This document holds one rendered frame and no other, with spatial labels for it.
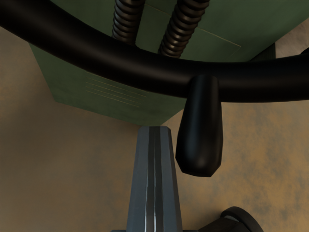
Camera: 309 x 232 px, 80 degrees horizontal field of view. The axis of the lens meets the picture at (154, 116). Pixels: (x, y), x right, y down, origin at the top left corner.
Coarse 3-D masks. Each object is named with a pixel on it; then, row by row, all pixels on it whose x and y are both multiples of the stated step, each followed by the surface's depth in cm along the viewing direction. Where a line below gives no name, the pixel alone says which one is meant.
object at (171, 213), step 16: (160, 128) 10; (160, 144) 9; (160, 160) 8; (160, 176) 7; (176, 176) 8; (160, 192) 7; (176, 192) 7; (160, 208) 6; (176, 208) 6; (160, 224) 6; (176, 224) 6
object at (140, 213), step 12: (144, 132) 10; (144, 144) 9; (144, 156) 8; (144, 168) 8; (132, 180) 7; (144, 180) 7; (132, 192) 7; (144, 192) 7; (132, 204) 6; (144, 204) 6; (132, 216) 6; (144, 216) 6; (132, 228) 6; (144, 228) 6
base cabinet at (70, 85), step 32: (64, 0) 30; (96, 0) 29; (160, 0) 27; (224, 0) 25; (256, 0) 25; (288, 0) 24; (160, 32) 32; (224, 32) 30; (256, 32) 29; (64, 64) 48; (64, 96) 69; (96, 96) 63; (128, 96) 58; (160, 96) 54
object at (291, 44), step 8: (288, 32) 33; (296, 32) 33; (304, 32) 34; (280, 40) 31; (288, 40) 32; (296, 40) 33; (304, 40) 34; (272, 48) 31; (280, 48) 30; (288, 48) 31; (296, 48) 32; (304, 48) 33; (256, 56) 34; (264, 56) 32; (272, 56) 30; (280, 56) 30; (288, 56) 30
